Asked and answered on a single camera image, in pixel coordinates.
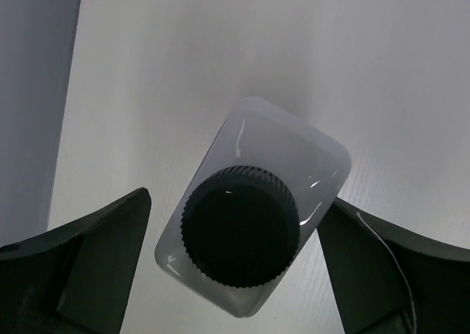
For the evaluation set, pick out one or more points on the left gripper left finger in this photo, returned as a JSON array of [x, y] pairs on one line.
[[75, 278]]

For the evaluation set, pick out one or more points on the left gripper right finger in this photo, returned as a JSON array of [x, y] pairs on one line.
[[387, 279]]

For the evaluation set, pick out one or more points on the clear bottle black cap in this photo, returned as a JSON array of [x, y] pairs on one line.
[[263, 187]]

